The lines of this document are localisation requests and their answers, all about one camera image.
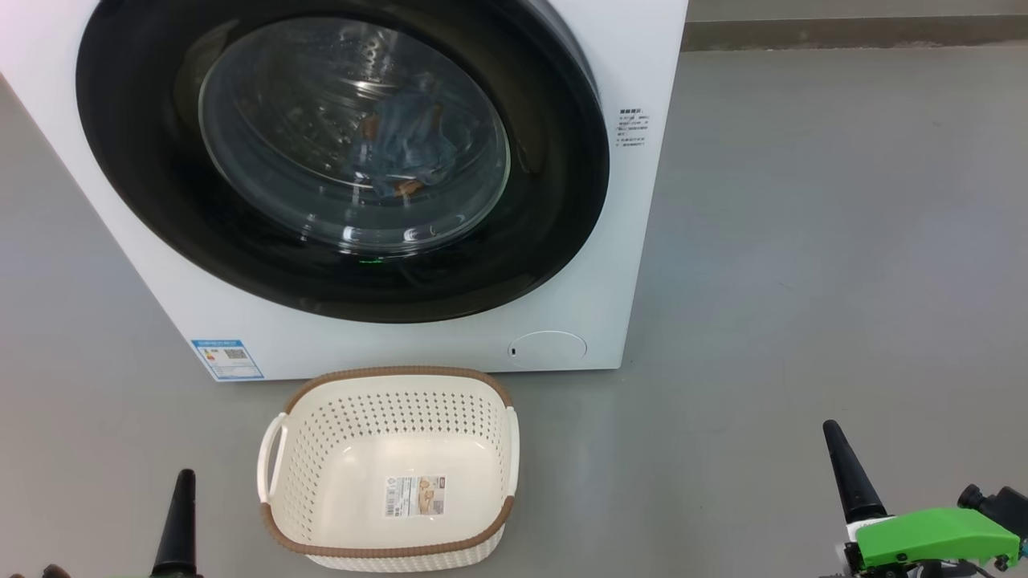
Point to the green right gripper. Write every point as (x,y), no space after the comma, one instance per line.
(932,538)

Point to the round white filter cover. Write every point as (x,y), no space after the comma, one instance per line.
(548,350)

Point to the blue energy label sticker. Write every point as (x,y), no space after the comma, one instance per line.
(229,360)

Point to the round dark washing machine door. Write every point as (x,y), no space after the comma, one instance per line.
(546,201)

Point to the blue garment with orange prints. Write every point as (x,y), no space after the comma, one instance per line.
(409,136)

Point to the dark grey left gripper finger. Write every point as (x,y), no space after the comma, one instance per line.
(181,538)

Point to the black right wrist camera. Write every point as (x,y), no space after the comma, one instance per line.
(1004,510)

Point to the cream perforated laundry basket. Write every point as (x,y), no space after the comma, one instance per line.
(321,449)

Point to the white front-load washing machine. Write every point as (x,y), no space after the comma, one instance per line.
(634,201)

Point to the basket product label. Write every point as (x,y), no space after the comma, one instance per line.
(415,495)

